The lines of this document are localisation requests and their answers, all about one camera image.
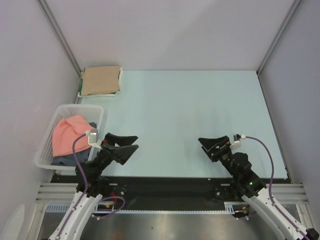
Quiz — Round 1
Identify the pink t shirt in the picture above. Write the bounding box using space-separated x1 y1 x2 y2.
52 114 97 157

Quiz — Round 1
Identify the aluminium rail frame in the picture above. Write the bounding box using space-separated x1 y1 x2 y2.
29 174 315 240

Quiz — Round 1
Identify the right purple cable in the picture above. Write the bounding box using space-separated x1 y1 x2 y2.
234 134 313 240

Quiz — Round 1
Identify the beige t shirt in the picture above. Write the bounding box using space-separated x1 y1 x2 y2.
80 65 123 97

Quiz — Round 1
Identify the white slotted cable duct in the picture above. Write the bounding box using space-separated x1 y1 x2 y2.
45 202 250 215

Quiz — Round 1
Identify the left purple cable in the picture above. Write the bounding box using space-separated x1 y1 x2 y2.
47 133 126 240

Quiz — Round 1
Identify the white plastic basket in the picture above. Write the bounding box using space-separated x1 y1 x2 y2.
34 104 104 171

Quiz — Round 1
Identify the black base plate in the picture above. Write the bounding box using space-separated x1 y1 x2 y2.
49 174 262 211

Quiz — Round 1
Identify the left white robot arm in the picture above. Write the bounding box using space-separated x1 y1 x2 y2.
49 132 139 240

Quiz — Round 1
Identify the purple cable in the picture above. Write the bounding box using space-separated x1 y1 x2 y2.
234 134 313 240
47 133 126 240

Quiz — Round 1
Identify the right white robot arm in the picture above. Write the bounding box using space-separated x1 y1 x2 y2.
198 134 320 240

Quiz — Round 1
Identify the blue grey t shirt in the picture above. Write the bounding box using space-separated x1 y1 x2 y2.
51 137 91 167

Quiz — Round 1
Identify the folded white t shirt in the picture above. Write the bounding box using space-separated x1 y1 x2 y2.
76 66 124 98

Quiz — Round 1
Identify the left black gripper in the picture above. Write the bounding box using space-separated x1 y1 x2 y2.
93 132 139 176

